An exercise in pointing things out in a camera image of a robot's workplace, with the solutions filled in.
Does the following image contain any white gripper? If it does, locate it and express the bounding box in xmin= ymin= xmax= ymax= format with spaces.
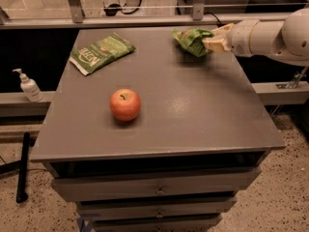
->
xmin=202 ymin=19 xmax=260 ymax=57

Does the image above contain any green rice chip bag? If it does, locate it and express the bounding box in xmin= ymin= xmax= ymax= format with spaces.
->
xmin=172 ymin=28 xmax=213 ymax=57

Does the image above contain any red apple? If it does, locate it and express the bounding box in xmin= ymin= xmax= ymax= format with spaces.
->
xmin=109 ymin=89 xmax=141 ymax=122

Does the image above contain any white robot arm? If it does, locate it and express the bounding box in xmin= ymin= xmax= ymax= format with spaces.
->
xmin=202 ymin=8 xmax=309 ymax=66

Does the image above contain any dark green snack bag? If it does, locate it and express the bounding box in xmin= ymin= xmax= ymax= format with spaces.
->
xmin=69 ymin=33 xmax=135 ymax=76

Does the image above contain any top grey drawer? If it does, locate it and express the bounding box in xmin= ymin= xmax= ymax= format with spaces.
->
xmin=51 ymin=166 xmax=261 ymax=202

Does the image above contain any grey drawer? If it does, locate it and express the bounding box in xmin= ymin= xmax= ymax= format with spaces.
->
xmin=93 ymin=214 xmax=221 ymax=232
xmin=77 ymin=196 xmax=237 ymax=220
xmin=51 ymin=166 xmax=261 ymax=202

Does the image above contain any middle grey drawer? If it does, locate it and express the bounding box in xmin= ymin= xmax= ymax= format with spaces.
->
xmin=77 ymin=196 xmax=237 ymax=220

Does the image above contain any bottom grey drawer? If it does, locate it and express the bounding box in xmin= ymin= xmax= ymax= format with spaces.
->
xmin=93 ymin=214 xmax=221 ymax=232

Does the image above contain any white pump bottle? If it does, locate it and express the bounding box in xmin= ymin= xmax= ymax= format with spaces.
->
xmin=14 ymin=69 xmax=43 ymax=102

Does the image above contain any black stand leg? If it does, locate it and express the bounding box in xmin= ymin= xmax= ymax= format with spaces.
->
xmin=16 ymin=132 xmax=30 ymax=204

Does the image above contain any black cable with plug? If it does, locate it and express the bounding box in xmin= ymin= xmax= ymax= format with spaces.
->
xmin=103 ymin=0 xmax=144 ymax=17

